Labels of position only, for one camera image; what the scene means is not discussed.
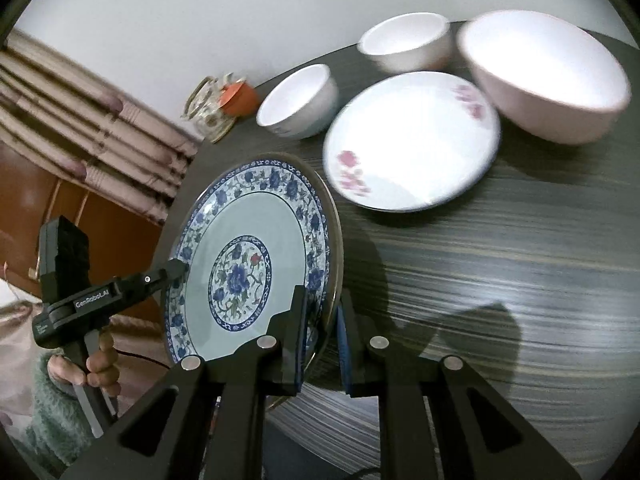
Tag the floral ceramic teapot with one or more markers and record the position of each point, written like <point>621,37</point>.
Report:
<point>207,110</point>

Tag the large pink bowl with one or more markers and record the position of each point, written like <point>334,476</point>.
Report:
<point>540,60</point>

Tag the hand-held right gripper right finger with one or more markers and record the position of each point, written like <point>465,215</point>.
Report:
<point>344,345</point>

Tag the white plate with pink flowers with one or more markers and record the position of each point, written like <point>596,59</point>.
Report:
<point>415,140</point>

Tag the person's left hand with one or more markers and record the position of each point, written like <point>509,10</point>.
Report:
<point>102,360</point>

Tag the beige patterned curtain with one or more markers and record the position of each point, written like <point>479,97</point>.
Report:
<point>75,125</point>

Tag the small white bowl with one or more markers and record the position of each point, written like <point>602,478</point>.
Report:
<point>300,95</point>
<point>400,35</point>

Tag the person's left forearm green sleeve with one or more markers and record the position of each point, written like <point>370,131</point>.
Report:
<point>50,425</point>

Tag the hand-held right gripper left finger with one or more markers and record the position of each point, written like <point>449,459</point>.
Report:
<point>300,332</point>

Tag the orange cup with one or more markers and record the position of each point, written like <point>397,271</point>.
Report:
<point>243,102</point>

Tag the pale pink cloth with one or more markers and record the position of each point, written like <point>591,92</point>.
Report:
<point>17,320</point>

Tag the blue floral plate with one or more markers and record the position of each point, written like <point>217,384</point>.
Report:
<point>240,240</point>

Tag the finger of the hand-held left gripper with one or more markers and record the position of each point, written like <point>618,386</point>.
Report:
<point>160,278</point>

